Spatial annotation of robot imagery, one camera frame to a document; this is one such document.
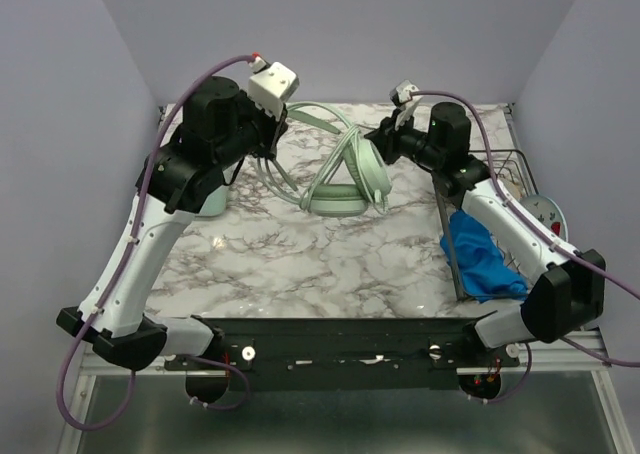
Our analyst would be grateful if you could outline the mint green rectangular tray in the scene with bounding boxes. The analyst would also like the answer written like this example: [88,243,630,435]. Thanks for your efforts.
[196,184,229,218]

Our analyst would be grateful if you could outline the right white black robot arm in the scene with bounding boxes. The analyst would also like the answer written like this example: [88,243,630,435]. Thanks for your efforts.
[366,102,605,366]

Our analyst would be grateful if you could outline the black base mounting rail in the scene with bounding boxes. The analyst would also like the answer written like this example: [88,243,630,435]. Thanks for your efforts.
[165,318,519,392]

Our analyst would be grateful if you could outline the black wire dish rack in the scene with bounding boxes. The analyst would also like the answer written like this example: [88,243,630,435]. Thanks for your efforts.
[434,148,542,303]

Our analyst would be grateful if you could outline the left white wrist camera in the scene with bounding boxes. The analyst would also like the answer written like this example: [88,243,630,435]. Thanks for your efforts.
[247,62,300,120]

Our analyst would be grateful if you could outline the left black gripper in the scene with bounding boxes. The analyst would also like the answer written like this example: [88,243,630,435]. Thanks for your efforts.
[215,88,290,170]

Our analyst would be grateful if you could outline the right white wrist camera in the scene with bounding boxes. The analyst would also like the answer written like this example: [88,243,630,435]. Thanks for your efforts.
[389,80,421,130]

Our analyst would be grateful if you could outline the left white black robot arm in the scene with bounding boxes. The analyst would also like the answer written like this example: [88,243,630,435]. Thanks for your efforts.
[56,65,299,372]

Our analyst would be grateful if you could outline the aluminium extrusion frame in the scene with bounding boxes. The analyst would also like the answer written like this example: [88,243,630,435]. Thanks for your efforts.
[54,318,640,454]

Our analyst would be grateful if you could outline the cream plain bowl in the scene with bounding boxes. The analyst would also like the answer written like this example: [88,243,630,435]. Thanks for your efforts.
[504,182,522,201]

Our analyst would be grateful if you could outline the blue cloth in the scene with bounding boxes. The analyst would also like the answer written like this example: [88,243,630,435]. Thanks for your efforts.
[440,210,528,303]

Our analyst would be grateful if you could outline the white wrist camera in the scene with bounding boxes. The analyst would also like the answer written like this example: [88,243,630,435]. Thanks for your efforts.
[247,62,300,120]
[389,80,421,130]

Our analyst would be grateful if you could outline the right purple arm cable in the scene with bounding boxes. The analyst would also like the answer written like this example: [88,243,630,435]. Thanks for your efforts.
[409,90,640,405]

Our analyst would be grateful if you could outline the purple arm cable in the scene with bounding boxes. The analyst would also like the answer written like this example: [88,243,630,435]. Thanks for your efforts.
[58,52,264,431]
[409,90,640,405]

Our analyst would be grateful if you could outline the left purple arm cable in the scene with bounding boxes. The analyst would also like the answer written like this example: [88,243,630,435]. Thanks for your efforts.
[58,52,264,431]

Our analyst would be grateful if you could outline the mint green wired headphones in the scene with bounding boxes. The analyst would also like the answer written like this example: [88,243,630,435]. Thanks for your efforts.
[256,101,392,218]

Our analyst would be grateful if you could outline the blue plate with red fruit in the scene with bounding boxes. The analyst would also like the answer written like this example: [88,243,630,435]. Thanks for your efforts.
[520,194,569,241]

